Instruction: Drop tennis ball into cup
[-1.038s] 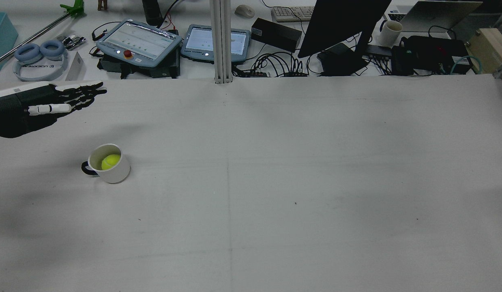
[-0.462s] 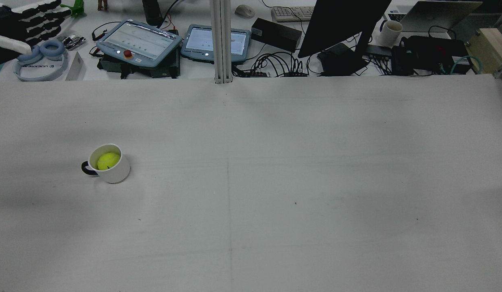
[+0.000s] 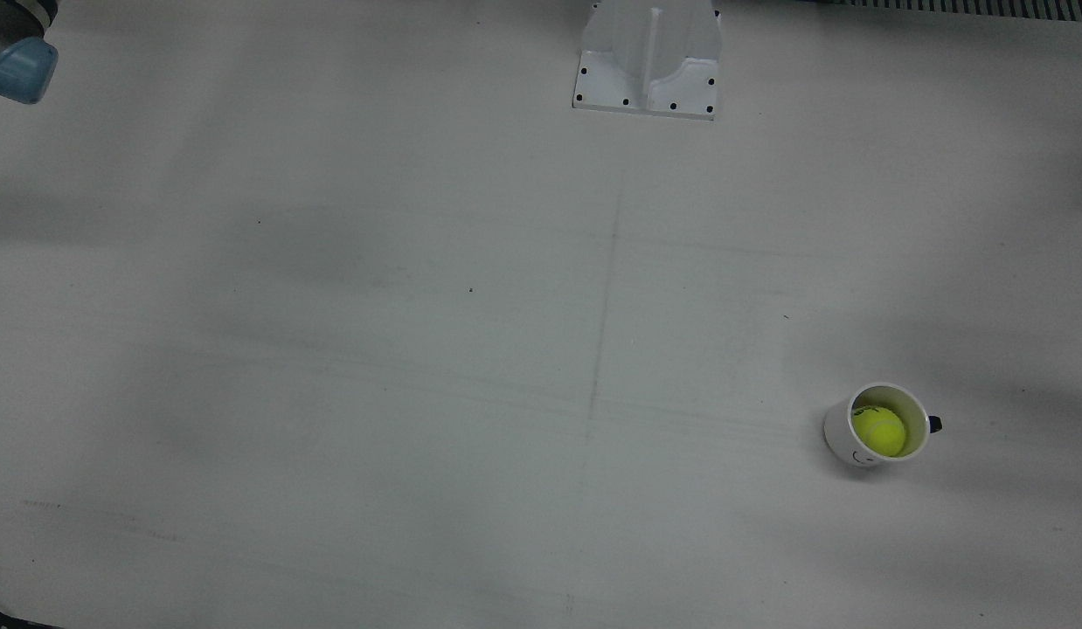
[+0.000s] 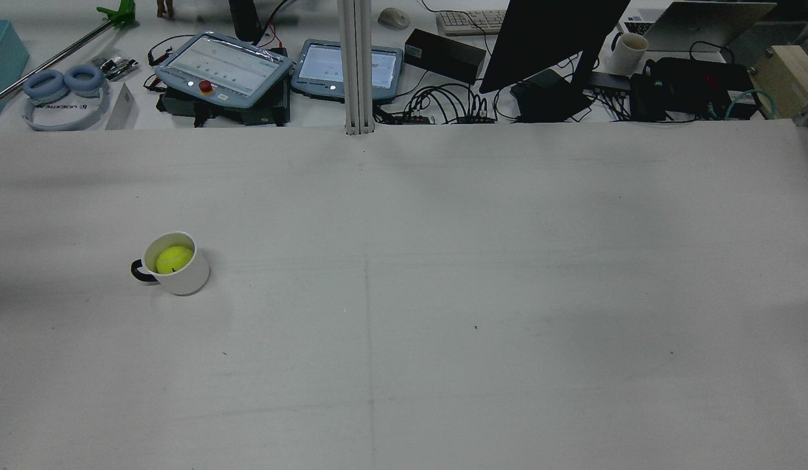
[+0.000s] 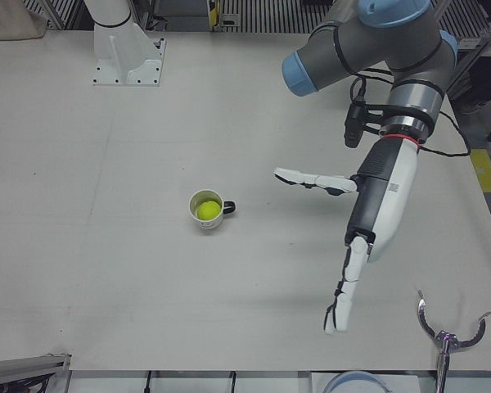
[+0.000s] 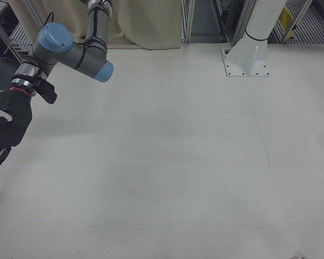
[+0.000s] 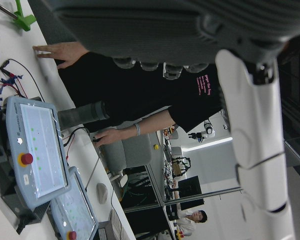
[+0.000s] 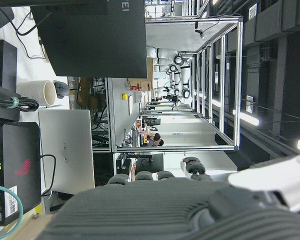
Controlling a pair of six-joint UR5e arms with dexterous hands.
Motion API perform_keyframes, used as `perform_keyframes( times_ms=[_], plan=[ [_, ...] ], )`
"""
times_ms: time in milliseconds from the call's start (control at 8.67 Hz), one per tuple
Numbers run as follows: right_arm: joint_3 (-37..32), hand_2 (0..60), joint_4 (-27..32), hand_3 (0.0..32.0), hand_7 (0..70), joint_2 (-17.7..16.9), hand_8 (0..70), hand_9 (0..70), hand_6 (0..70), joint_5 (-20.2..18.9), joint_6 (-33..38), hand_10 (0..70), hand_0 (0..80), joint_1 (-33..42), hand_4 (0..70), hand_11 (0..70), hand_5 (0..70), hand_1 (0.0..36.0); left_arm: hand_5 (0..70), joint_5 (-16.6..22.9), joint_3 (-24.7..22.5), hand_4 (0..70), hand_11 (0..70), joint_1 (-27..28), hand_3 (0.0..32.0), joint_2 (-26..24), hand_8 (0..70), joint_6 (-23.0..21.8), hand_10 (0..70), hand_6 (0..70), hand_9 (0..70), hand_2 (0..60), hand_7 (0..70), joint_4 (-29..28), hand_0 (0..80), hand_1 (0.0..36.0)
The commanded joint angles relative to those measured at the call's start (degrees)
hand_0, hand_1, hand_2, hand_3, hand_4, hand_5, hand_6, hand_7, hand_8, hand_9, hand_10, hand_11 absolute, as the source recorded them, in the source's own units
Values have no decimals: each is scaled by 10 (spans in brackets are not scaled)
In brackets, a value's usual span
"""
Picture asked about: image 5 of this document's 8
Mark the yellow tennis ball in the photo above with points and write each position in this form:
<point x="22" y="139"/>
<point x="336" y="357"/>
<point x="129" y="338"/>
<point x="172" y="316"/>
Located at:
<point x="208" y="210"/>

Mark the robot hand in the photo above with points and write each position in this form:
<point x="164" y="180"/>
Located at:
<point x="388" y="196"/>

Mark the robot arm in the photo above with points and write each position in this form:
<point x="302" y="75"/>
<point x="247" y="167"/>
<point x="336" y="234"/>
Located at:
<point x="108" y="12"/>
<point x="384" y="41"/>

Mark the aluminium profile post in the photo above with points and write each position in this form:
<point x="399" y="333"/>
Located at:
<point x="24" y="364"/>

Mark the light blue headphones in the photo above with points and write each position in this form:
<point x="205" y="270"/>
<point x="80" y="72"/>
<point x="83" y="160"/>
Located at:
<point x="352" y="378"/>

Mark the metal clamp rod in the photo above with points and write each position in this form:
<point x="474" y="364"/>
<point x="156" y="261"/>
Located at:
<point x="444" y="360"/>

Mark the beige fabric bag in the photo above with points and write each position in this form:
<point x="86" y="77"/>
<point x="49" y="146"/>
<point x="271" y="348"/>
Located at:
<point x="8" y="20"/>

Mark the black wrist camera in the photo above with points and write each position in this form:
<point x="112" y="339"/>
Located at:
<point x="354" y="123"/>

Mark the striped metal grille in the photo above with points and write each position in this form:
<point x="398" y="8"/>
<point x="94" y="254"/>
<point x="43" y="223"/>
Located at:
<point x="270" y="16"/>

